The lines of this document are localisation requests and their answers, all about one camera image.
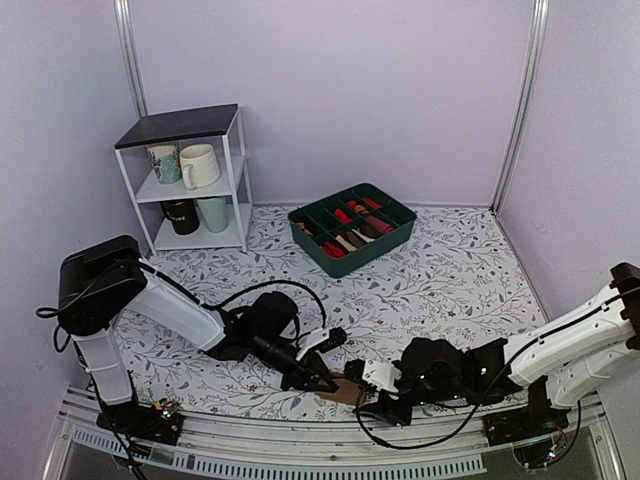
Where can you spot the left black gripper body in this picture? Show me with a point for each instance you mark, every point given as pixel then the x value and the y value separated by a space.
pixel 264 351

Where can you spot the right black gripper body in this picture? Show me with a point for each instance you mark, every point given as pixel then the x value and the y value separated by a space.
pixel 389 411

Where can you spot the brown ribbed sock pair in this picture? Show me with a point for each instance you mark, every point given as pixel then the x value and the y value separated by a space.
pixel 348 391

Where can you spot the green divided sock box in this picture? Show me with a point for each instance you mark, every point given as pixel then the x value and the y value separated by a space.
pixel 314 224

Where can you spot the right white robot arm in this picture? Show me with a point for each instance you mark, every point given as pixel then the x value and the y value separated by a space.
pixel 557 363

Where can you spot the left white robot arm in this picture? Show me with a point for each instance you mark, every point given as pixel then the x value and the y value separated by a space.
pixel 98 283

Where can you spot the red rolled sock front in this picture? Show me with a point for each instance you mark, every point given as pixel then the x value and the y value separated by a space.
pixel 333 251

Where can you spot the red rolled sock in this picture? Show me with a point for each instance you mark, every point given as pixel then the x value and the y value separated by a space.
pixel 342 216
pixel 333 251

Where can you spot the beige sock in box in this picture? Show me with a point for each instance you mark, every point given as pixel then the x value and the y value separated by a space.
pixel 348 246

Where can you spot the floral table mat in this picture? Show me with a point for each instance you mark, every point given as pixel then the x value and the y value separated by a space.
pixel 455 279

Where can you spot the dark brown sock in box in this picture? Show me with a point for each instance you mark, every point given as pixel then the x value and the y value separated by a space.
pixel 368 231

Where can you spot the red rolled sock middle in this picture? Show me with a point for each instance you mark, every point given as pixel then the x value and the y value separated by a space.
pixel 342 216

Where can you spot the maroon sock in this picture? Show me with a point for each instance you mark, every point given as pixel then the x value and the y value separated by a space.
pixel 379 224

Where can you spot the orange striped sock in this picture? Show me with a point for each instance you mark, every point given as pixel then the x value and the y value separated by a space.
pixel 358 208

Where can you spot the red sock back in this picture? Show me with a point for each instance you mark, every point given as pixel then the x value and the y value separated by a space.
pixel 372 203

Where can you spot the mint green mug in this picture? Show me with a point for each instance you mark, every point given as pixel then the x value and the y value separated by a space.
pixel 214 213

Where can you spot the black mug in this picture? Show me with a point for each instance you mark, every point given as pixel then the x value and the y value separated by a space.
pixel 182 215

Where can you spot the white shelf black top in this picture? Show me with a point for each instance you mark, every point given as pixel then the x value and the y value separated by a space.
pixel 221 126

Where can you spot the white ceramic mug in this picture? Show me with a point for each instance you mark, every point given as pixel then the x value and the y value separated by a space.
pixel 199 166

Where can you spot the teal patterned mug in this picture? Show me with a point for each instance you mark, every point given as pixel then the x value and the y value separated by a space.
pixel 165 162

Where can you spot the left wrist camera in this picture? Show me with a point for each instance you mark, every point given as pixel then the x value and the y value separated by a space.
pixel 322 340

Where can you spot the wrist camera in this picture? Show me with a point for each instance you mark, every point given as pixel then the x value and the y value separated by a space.
pixel 322 340
pixel 381 376

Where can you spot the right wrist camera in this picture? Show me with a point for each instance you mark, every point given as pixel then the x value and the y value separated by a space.
pixel 381 376

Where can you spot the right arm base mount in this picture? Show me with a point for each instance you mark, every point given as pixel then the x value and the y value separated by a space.
pixel 535 419

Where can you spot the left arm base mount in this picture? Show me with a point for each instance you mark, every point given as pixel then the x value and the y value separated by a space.
pixel 146 422

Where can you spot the aluminium front rail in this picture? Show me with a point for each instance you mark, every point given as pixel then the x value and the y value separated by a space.
pixel 438 446

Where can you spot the left corner metal post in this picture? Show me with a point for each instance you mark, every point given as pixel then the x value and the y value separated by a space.
pixel 130 58

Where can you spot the corner metal post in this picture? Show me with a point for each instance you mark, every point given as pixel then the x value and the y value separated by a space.
pixel 130 58
pixel 531 67

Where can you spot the right corner metal post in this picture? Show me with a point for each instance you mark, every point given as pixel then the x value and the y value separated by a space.
pixel 531 67

